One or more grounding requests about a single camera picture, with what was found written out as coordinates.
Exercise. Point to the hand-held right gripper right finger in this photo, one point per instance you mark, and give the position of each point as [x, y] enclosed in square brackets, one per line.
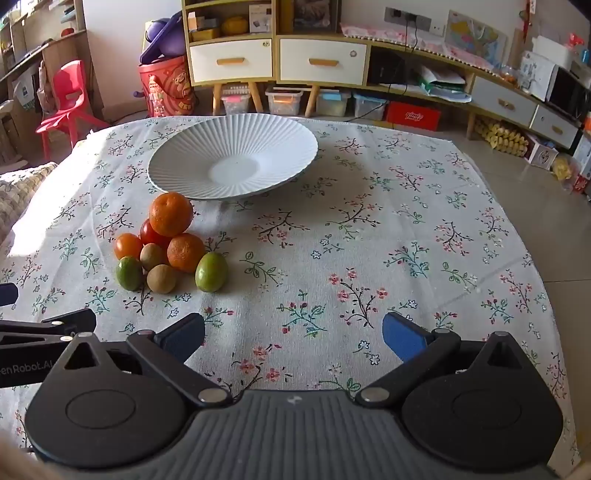
[404, 337]

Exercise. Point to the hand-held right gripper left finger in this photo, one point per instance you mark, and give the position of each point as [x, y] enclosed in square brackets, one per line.
[182, 334]

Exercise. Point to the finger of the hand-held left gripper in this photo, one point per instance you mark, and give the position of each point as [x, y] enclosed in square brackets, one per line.
[7, 294]
[46, 330]

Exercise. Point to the brown kiwi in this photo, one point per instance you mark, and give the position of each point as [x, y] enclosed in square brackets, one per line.
[152, 256]
[161, 279]

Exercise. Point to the green plum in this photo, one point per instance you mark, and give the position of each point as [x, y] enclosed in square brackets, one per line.
[211, 272]
[129, 273]

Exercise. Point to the small mandarin orange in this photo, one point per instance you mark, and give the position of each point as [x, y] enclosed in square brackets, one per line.
[185, 253]

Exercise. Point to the orange tomato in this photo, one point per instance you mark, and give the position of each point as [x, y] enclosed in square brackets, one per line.
[128, 247]

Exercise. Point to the red tomato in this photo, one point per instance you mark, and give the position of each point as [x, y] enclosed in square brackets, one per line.
[148, 233]

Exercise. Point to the large mandarin orange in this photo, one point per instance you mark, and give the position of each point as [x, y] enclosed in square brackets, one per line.
[171, 214]

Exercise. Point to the white ribbed plate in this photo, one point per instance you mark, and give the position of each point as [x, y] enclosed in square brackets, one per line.
[231, 157]

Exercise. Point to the floral tablecloth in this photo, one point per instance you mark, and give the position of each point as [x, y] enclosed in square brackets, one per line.
[369, 240]

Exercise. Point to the beige knitted blanket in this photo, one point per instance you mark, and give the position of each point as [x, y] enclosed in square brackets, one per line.
[18, 189]

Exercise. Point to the red plastic chair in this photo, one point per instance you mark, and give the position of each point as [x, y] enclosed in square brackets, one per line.
[69, 101]

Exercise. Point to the red cardboard box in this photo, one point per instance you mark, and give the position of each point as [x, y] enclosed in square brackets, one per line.
[413, 117]

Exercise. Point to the stack of yellow egg trays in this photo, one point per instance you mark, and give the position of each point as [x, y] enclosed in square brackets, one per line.
[501, 134]

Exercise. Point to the bag of yellow pieces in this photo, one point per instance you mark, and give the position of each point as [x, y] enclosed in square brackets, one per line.
[561, 168]

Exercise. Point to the pink and white box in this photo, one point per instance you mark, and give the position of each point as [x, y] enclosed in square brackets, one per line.
[542, 152]

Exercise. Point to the blue lid storage box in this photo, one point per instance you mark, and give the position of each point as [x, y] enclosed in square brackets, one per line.
[369, 105]
[332, 101]

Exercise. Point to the clear storage box pink contents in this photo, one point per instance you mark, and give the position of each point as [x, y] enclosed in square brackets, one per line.
[235, 99]

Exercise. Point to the red printed bucket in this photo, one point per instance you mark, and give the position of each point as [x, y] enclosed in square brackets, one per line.
[166, 87]

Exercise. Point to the clear storage box orange contents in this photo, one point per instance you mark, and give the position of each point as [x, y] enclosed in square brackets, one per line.
[284, 99]

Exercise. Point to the stack of papers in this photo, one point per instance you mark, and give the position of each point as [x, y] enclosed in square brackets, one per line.
[443, 83]

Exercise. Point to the wooden bookshelf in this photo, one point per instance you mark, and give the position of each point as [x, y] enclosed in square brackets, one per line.
[55, 41]

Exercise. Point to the wide grey drawer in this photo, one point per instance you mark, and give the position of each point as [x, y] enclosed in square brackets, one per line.
[503, 99]

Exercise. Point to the narrow grey drawer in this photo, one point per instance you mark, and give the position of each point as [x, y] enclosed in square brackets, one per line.
[554, 127]

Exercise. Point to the black device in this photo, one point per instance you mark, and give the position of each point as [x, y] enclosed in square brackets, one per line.
[390, 69]

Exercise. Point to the low curved wooden cabinet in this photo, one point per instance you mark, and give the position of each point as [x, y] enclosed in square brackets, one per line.
[461, 69]

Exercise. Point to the white drawer with round sticker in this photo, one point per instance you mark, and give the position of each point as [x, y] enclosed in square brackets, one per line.
[231, 60]

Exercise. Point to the white drawer with flower sticker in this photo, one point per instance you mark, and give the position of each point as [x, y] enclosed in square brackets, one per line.
[323, 57]

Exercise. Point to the white microwave oven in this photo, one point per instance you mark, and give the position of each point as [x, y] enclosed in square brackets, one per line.
[568, 92]

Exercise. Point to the purple toy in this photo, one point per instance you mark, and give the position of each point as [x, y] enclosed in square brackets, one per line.
[161, 37]

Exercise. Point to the pink cloth cover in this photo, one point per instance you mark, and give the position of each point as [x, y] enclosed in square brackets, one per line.
[397, 37]

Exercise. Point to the colourful map board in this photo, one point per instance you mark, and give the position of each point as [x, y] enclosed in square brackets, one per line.
[475, 39]

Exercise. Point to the yellow round ornament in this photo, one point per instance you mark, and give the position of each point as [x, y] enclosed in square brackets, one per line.
[234, 25]

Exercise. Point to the wooden shelf cabinet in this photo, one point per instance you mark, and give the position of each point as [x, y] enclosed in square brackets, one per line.
[277, 34]

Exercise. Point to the white carton on shelf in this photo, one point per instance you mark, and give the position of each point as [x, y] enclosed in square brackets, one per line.
[261, 18]

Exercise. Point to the framed cat picture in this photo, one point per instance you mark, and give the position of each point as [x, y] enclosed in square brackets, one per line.
[316, 14]

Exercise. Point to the grey wall socket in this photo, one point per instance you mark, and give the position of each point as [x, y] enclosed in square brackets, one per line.
[408, 18]

